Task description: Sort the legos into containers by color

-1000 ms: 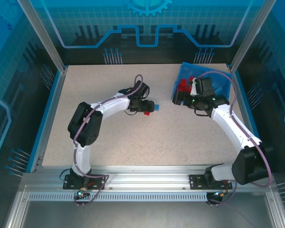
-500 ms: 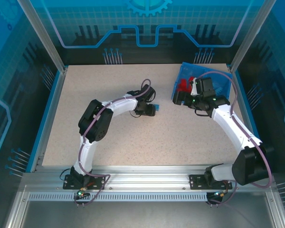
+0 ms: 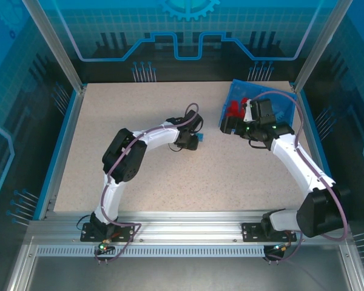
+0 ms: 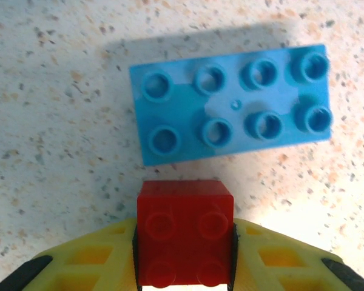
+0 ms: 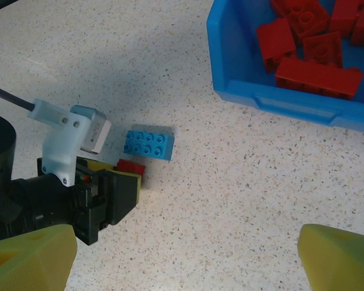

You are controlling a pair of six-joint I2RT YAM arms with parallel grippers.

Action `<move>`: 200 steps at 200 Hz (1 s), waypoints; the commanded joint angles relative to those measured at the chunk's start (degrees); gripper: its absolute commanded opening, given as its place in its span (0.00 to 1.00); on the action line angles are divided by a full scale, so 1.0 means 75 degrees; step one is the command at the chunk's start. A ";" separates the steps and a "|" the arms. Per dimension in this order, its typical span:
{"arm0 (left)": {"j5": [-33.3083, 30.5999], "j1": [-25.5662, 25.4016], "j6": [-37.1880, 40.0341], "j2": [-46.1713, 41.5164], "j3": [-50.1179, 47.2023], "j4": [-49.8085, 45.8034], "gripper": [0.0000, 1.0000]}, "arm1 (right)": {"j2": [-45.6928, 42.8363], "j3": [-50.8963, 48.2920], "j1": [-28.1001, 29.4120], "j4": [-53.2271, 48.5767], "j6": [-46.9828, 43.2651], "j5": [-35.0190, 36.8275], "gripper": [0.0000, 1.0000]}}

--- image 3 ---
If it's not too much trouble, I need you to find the slotted grey cable duct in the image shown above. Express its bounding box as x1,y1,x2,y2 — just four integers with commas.
35,246,269,258

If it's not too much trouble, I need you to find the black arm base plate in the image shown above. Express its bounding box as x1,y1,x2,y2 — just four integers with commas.
80,222,142,243
241,222,298,243

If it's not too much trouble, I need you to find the aluminium side rail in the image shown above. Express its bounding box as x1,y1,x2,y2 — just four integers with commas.
291,81,346,221
33,87,87,221

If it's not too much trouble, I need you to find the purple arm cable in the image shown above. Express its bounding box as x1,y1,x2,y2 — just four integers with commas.
249,90,349,265
93,102,200,265

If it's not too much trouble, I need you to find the blue divided plastic bin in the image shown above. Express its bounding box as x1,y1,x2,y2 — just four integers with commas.
218,78,297,130

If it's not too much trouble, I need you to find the black connector with LED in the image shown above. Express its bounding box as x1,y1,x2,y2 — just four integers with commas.
97,242,116,255
264,244,286,256

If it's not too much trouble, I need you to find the aluminium mounting rail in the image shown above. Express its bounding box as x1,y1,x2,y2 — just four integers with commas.
26,211,351,245

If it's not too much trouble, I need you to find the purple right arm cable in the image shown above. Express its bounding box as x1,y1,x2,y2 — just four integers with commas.
249,90,349,265

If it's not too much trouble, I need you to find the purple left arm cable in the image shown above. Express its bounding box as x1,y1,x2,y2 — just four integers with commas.
93,102,200,265

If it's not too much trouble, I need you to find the aluminium frame post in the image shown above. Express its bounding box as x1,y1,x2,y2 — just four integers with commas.
21,0,88,93
292,0,353,93

